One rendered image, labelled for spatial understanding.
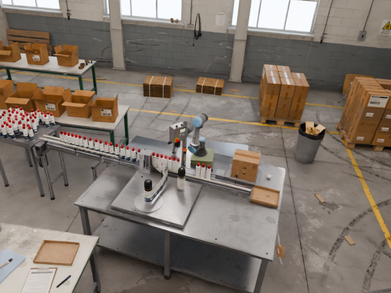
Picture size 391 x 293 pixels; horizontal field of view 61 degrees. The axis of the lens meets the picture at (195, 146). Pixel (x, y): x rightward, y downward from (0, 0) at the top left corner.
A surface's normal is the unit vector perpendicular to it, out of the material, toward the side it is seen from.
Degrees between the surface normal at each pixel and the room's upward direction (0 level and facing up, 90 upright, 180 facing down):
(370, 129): 92
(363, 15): 90
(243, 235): 0
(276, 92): 90
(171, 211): 0
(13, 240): 0
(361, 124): 87
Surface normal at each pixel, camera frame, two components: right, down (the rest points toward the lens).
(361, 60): -0.13, 0.54
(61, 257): 0.06, -0.84
